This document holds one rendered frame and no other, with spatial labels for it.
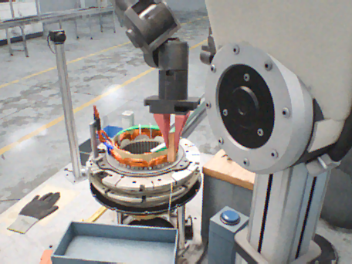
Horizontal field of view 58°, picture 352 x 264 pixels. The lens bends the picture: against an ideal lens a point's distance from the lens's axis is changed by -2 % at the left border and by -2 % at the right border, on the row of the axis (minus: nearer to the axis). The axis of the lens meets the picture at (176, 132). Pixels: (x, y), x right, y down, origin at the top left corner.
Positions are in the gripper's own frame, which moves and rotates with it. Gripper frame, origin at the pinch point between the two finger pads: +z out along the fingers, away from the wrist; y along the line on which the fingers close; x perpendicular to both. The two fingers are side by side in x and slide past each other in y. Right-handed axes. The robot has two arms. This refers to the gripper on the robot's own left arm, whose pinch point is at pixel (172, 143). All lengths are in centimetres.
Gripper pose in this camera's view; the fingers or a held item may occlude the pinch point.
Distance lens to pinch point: 65.8
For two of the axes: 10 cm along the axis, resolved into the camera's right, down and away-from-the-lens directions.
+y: -9.8, -0.6, 1.8
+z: -0.2, 9.7, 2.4
